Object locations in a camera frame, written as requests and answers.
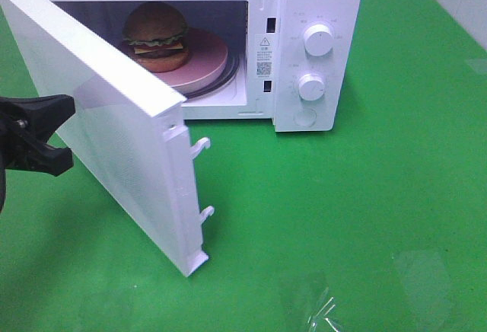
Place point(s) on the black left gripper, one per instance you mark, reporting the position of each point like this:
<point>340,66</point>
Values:
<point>23,120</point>

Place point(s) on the white microwave door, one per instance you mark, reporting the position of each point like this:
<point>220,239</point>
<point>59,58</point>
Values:
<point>128,127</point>

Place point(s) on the burger with lettuce and cheese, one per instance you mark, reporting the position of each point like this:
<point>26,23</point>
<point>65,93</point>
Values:
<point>154,36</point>

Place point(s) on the pink round plate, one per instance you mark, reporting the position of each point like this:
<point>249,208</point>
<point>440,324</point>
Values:
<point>208,56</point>

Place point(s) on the round door release button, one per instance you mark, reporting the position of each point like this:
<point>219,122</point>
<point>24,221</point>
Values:
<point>305,117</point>

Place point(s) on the white microwave oven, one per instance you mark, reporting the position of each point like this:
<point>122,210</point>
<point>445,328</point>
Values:
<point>267,36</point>

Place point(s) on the lower white microwave knob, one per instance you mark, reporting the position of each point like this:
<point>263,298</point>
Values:
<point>311,87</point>

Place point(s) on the white microwave knob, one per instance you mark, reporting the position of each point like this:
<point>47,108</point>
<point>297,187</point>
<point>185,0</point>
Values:
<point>318,39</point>
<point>311,87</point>

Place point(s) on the upper white microwave knob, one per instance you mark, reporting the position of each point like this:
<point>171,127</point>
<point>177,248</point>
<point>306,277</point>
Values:
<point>318,39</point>

